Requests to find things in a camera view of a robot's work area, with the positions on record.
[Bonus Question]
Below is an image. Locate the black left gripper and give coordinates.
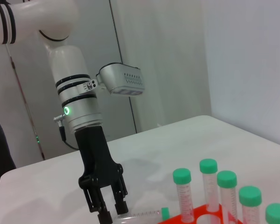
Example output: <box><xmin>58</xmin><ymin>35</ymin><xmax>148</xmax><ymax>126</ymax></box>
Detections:
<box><xmin>74</xmin><ymin>126</ymin><xmax>130</xmax><ymax>224</ymax></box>

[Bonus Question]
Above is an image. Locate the green capped clear test tube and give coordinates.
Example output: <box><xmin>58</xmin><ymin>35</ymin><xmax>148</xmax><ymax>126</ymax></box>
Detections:
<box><xmin>216</xmin><ymin>170</ymin><xmax>238</xmax><ymax>224</ymax></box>
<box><xmin>172</xmin><ymin>168</ymin><xmax>194</xmax><ymax>222</ymax></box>
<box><xmin>238</xmin><ymin>186</ymin><xmax>263</xmax><ymax>224</ymax></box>
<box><xmin>112</xmin><ymin>206</ymin><xmax>171</xmax><ymax>222</ymax></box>
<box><xmin>199</xmin><ymin>158</ymin><xmax>221</xmax><ymax>212</ymax></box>
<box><xmin>265</xmin><ymin>203</ymin><xmax>280</xmax><ymax>224</ymax></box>

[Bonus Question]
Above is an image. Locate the orange test tube rack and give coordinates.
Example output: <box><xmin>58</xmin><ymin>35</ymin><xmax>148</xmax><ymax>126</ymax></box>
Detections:
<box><xmin>157</xmin><ymin>203</ymin><xmax>248</xmax><ymax>224</ymax></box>

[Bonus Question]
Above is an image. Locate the thin pole with green light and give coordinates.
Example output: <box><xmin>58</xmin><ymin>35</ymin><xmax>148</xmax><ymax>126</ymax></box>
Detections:
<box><xmin>6</xmin><ymin>43</ymin><xmax>46</xmax><ymax>161</ymax></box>

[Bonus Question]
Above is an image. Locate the bystander person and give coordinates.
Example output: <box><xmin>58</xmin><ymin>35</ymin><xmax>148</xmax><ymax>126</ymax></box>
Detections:
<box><xmin>0</xmin><ymin>90</ymin><xmax>16</xmax><ymax>197</ymax></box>

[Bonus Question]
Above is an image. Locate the white partition panel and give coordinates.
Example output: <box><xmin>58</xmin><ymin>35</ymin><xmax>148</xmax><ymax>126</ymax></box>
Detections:
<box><xmin>4</xmin><ymin>0</ymin><xmax>138</xmax><ymax>164</ymax></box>

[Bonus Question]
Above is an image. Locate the left arm connector with cable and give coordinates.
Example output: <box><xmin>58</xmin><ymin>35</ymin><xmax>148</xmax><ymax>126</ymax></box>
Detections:
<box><xmin>53</xmin><ymin>113</ymin><xmax>80</xmax><ymax>150</ymax></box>

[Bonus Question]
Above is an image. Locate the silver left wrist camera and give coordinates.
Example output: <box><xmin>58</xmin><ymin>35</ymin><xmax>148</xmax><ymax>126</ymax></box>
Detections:
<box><xmin>76</xmin><ymin>63</ymin><xmax>146</xmax><ymax>97</ymax></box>

